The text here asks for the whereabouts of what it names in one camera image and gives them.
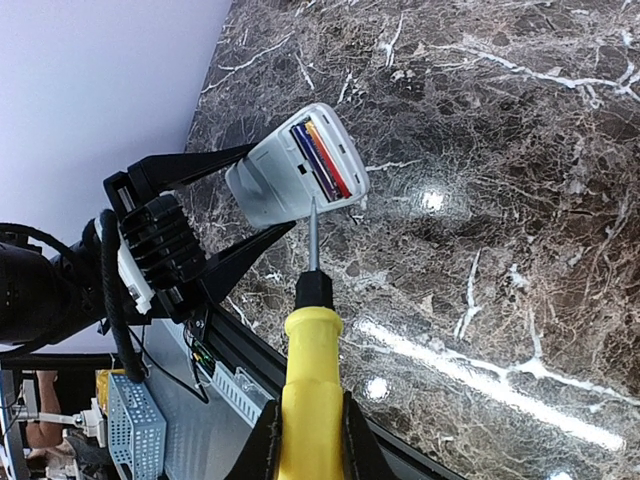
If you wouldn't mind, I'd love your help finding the grey remote control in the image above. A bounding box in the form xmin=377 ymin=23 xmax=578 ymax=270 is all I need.
xmin=225 ymin=103 xmax=370 ymax=230

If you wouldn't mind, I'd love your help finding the perforated metal box background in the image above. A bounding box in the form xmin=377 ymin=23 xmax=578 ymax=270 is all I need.
xmin=107 ymin=373 xmax=167 ymax=480

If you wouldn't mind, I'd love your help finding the white slotted cable duct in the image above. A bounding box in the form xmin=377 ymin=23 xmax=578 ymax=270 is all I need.
xmin=211 ymin=361 xmax=264 ymax=428

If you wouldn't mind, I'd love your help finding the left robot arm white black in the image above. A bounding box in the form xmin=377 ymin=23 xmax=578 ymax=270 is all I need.
xmin=1 ymin=145 xmax=293 ymax=359

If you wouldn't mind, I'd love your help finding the yellow handle screwdriver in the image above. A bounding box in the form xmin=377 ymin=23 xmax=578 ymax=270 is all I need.
xmin=277 ymin=206 xmax=344 ymax=479

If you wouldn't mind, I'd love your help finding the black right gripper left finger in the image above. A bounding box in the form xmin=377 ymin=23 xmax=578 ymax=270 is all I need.
xmin=232 ymin=400 xmax=283 ymax=480

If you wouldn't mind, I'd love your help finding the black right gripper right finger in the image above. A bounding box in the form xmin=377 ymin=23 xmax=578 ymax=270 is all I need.
xmin=341 ymin=391 xmax=398 ymax=480

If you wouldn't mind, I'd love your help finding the blue purple battery in remote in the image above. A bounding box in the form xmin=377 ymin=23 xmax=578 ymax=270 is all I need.
xmin=291 ymin=125 xmax=342 ymax=202

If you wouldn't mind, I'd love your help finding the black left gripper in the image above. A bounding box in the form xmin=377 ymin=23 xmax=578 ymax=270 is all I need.
xmin=104 ymin=143 xmax=296 ymax=320

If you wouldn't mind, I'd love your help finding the red battery in remote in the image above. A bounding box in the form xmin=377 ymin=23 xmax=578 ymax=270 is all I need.
xmin=304 ymin=120 xmax=351 ymax=198

